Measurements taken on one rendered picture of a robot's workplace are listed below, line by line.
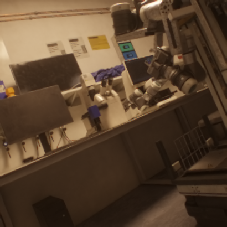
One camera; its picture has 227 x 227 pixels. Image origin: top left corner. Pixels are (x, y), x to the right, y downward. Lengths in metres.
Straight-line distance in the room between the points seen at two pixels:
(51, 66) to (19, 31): 0.64
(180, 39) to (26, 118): 1.25
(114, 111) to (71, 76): 0.87
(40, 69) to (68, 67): 0.31
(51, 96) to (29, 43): 1.05
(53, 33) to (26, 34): 0.34
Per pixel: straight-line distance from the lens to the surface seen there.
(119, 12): 1.38
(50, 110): 1.85
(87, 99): 2.10
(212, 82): 1.27
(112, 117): 1.71
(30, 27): 2.91
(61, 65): 2.47
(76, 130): 2.41
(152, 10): 1.20
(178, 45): 1.08
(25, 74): 2.33
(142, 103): 1.87
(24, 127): 1.78
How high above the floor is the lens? 0.77
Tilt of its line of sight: 4 degrees up
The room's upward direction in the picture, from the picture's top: 23 degrees counter-clockwise
